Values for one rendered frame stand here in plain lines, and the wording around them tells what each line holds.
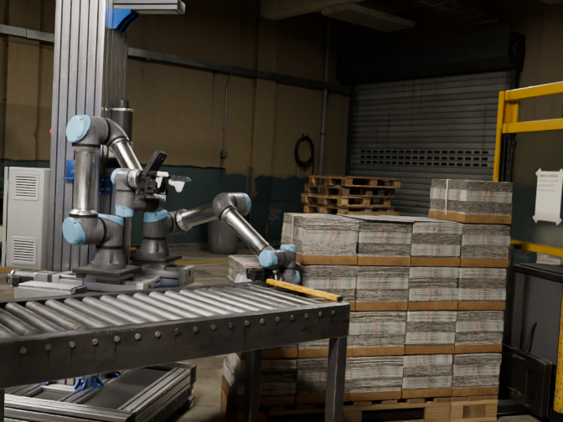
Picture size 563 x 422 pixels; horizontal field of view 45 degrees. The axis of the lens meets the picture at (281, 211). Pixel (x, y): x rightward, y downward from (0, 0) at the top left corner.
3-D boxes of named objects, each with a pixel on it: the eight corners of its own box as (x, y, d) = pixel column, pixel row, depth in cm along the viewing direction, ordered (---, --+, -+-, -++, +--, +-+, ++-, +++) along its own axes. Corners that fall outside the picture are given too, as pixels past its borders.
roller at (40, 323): (18, 316, 222) (18, 301, 222) (74, 348, 186) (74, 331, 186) (2, 316, 219) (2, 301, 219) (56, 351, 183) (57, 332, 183)
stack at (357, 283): (219, 409, 359) (226, 254, 354) (415, 399, 393) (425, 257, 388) (235, 437, 322) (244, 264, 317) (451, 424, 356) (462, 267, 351)
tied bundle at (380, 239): (330, 256, 371) (333, 214, 369) (379, 257, 379) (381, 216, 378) (358, 266, 335) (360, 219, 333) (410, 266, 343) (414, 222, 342)
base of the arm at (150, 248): (133, 255, 337) (134, 235, 336) (146, 252, 352) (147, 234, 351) (162, 258, 334) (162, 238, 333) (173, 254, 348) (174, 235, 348)
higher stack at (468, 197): (414, 399, 392) (429, 177, 386) (459, 397, 401) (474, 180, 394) (449, 424, 356) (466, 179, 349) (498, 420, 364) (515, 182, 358)
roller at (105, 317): (74, 311, 235) (74, 296, 235) (138, 340, 199) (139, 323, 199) (60, 311, 232) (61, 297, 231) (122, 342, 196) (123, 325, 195)
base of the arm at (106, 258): (84, 267, 289) (85, 244, 288) (100, 264, 303) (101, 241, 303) (116, 270, 285) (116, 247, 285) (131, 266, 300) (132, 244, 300)
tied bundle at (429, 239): (378, 257, 379) (380, 216, 378) (424, 258, 388) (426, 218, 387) (410, 266, 343) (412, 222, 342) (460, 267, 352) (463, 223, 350)
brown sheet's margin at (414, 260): (379, 255, 379) (379, 248, 379) (424, 256, 388) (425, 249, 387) (410, 265, 343) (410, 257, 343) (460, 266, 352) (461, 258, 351)
